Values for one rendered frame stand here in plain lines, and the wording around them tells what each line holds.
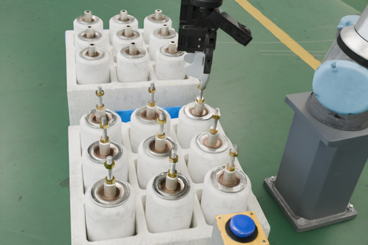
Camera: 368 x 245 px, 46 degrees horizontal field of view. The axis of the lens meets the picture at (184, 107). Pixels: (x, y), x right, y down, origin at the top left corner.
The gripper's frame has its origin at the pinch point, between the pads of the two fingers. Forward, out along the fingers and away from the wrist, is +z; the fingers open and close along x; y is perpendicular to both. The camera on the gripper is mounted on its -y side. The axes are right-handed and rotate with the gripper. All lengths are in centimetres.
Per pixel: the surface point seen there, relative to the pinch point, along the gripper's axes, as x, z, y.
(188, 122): 3.9, 9.9, 3.0
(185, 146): 4.1, 17.2, 3.0
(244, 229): 41.9, 1.5, -5.5
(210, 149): 14.1, 9.1, -1.8
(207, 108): -1.5, 9.1, -1.5
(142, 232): 31.8, 16.5, 11.1
